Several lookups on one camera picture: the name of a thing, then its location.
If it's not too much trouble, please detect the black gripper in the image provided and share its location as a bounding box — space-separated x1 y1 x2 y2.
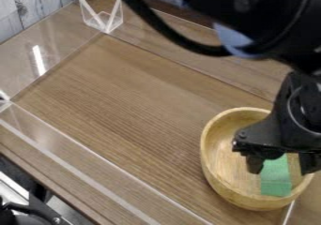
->
230 112 321 176

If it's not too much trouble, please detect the green rectangular block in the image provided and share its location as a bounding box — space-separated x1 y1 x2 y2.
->
259 155 292 197

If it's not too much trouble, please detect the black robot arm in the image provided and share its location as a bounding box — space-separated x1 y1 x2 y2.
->
123 0 321 174

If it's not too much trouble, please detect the wooden bowl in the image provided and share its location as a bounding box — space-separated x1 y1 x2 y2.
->
199 107 314 211

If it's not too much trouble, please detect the clear acrylic enclosure wall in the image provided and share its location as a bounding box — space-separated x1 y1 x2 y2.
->
0 3 321 225

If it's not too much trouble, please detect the black metal mount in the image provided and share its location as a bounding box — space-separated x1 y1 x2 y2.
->
29 194 72 225

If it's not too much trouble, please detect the clear acrylic corner bracket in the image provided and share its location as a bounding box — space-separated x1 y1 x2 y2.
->
79 0 124 34

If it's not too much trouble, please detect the black cable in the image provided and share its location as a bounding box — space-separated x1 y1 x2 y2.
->
0 202 43 225

